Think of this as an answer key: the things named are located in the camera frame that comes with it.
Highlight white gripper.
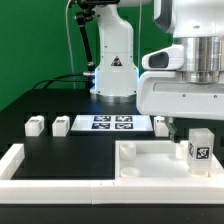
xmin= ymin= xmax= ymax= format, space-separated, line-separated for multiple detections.
xmin=136 ymin=71 xmax=224 ymax=142

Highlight white square table top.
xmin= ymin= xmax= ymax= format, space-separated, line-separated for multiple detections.
xmin=114 ymin=139 xmax=218 ymax=181

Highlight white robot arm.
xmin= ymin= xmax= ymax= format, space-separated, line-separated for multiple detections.
xmin=95 ymin=0 xmax=224 ymax=120

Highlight white U-shaped obstacle fence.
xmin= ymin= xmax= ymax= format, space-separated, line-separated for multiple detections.
xmin=0 ymin=144 xmax=224 ymax=204

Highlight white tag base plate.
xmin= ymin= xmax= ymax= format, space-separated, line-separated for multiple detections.
xmin=71 ymin=115 xmax=153 ymax=132

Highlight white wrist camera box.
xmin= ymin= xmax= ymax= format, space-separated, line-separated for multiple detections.
xmin=142 ymin=44 xmax=184 ymax=70

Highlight black cables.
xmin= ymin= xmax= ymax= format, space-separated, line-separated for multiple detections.
xmin=32 ymin=71 xmax=98 ymax=90

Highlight white cable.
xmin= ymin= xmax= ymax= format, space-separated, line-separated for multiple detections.
xmin=65 ymin=0 xmax=77 ymax=90

